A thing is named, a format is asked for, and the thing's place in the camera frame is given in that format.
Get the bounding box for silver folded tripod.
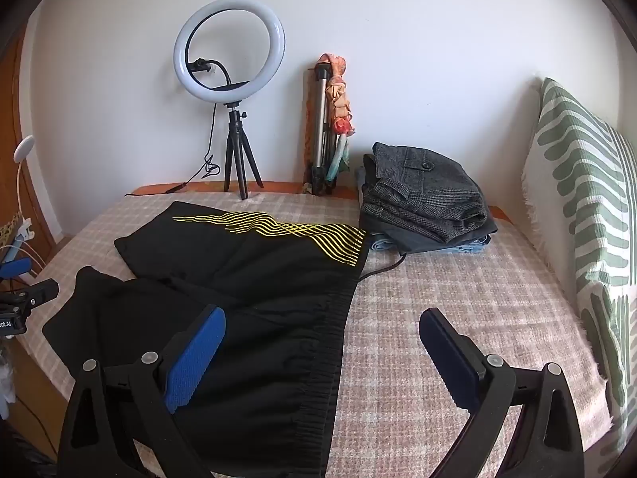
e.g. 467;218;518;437
303;60;339;196

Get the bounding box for grey tweed folded pants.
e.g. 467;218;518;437
359;142;500;245

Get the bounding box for white ring light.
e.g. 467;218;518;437
173;0;287;105

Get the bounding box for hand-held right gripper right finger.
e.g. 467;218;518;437
418;308;585;478

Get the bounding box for pink checked blanket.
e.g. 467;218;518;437
17;192;613;459

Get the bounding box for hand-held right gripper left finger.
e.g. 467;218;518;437
59;305;227;478

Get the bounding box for thin black ring light cable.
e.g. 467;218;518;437
124;104;222;196

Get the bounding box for orange floral cloth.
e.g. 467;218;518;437
318;52;356;180

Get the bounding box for white gooseneck lamp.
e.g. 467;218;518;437
12;135;35;240

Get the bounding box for dark folded pants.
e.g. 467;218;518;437
359;154;500;256

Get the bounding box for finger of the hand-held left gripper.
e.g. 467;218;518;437
0;258;31;278
0;281;59;312

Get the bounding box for small black tripod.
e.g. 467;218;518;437
223;102;264;201

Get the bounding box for orange wooden bed frame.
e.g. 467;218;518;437
124;180;513;222

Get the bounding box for brown wooden panel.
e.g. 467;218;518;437
0;25;58;270

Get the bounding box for black cable on bed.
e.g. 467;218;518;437
359;253;409;280

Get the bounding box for black pants with yellow print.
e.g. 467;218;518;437
42;202;371;478

